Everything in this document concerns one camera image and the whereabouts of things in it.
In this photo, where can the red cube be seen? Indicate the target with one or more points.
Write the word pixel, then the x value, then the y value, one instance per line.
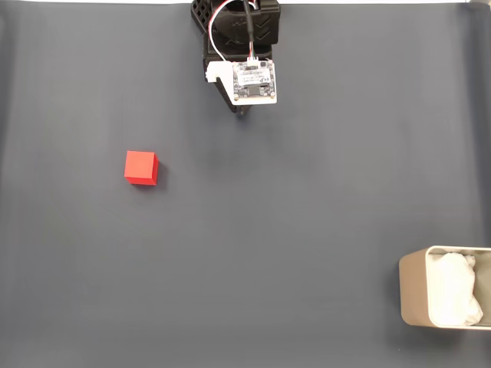
pixel 140 166

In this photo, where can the beige box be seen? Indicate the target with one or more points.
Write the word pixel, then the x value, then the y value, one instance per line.
pixel 412 287

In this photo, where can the blue-grey table mat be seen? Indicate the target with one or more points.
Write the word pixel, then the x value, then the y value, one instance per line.
pixel 268 230

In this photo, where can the white crumpled cloth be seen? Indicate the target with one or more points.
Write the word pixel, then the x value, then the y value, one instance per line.
pixel 452 291

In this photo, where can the white wrist camera board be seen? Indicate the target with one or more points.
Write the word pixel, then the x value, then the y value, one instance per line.
pixel 253 80

